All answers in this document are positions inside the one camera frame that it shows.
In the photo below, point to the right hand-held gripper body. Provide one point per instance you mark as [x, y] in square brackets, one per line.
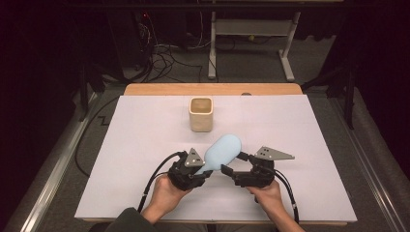
[257, 177]

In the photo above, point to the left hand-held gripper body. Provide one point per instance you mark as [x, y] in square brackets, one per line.
[185, 177]

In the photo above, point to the light blue hairbrush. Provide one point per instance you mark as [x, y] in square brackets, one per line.
[224, 151]

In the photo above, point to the cream square cup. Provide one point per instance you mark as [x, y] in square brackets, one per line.
[201, 121]

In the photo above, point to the person's right hand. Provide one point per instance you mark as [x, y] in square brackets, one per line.
[269, 198]

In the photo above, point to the person's left hand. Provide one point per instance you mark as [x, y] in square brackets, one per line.
[166, 196]

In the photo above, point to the white table cover board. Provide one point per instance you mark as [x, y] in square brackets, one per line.
[135, 145]

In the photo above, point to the small yellow ball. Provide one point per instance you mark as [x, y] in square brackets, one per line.
[251, 37]

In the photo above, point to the black metal stand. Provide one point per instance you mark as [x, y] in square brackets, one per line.
[84, 93]
[348, 96]

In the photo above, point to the aluminium floor rail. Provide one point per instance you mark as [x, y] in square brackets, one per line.
[370, 180]
[56, 174]

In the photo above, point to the white metal desk frame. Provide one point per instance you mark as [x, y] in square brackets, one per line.
[251, 27]

